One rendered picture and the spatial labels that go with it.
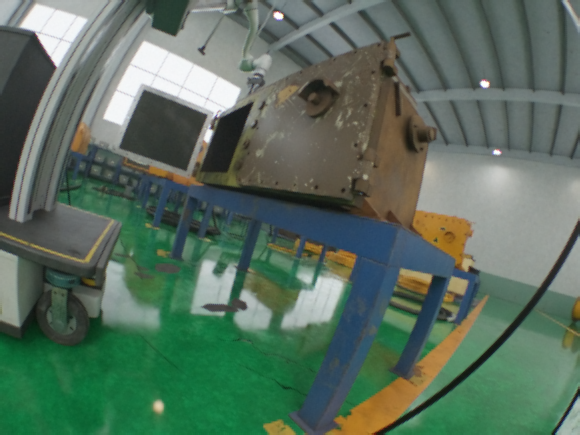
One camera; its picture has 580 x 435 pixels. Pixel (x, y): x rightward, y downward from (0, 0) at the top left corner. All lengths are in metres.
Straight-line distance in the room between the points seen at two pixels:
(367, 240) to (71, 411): 0.85
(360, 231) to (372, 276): 0.12
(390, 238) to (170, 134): 1.68
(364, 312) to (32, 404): 0.84
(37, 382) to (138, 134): 1.65
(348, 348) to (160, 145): 1.74
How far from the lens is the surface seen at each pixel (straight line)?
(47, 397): 0.74
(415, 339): 1.29
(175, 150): 1.92
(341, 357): 0.66
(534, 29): 10.75
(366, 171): 0.62
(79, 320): 0.82
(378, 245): 0.61
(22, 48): 0.88
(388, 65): 0.79
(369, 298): 0.61
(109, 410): 0.72
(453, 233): 3.27
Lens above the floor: 0.56
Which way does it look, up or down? 2 degrees up
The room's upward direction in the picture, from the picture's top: 17 degrees clockwise
